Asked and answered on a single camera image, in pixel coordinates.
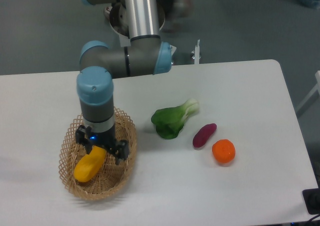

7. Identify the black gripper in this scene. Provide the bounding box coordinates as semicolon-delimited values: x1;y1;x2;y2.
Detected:
75;124;130;165

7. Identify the yellow toy mango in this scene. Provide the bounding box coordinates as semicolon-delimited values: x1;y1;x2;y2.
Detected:
73;146;107;183

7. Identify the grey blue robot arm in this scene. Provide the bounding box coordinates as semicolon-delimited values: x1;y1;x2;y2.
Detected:
75;0;172;161

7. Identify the woven wicker basket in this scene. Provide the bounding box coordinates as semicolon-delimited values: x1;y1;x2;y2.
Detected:
58;108;137;201

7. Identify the green toy bok choy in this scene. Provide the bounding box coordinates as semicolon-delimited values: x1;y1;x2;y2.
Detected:
150;98;200;140

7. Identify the purple toy sweet potato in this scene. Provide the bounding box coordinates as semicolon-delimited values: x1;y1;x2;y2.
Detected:
192;123;217;149

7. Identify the orange toy tangerine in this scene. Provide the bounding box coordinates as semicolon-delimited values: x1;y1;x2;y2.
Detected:
211;139;236;164

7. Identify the black device at table edge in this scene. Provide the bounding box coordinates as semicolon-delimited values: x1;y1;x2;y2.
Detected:
302;188;320;215

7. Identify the white furniture frame right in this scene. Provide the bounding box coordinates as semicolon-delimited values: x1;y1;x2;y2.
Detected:
295;70;320;118

